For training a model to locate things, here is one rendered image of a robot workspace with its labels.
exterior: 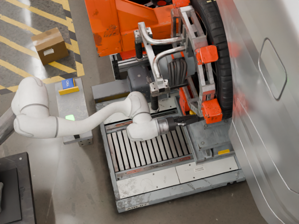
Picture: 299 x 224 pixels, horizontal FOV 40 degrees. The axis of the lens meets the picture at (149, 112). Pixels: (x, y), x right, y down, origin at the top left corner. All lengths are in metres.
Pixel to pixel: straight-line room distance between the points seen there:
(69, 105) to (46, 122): 0.62
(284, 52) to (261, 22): 0.15
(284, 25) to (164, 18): 1.40
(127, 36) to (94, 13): 0.28
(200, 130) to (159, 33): 0.66
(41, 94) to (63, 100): 0.57
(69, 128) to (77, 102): 0.58
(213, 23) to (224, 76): 0.23
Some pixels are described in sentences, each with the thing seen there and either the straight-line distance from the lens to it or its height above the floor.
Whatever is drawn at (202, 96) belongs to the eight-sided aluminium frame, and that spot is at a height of 0.92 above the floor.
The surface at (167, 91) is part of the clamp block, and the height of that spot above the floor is 0.92.
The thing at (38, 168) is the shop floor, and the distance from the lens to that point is 2.87.
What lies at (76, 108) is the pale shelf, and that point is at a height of 0.45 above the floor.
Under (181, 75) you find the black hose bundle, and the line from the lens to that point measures 1.85.
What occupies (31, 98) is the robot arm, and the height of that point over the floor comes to 0.96.
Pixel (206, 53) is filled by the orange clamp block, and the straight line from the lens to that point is 1.76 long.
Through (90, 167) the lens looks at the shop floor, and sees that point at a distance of 2.78.
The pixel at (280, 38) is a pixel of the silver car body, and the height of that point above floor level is 1.59.
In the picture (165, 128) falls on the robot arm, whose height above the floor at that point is 0.66.
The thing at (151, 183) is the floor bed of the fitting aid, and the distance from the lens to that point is 2.60.
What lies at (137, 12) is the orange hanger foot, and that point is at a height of 0.77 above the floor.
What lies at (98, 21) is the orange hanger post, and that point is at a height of 0.83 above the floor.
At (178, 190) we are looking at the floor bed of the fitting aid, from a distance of 2.58.
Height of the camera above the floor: 2.50
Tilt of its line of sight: 59 degrees down
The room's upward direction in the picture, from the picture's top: 5 degrees counter-clockwise
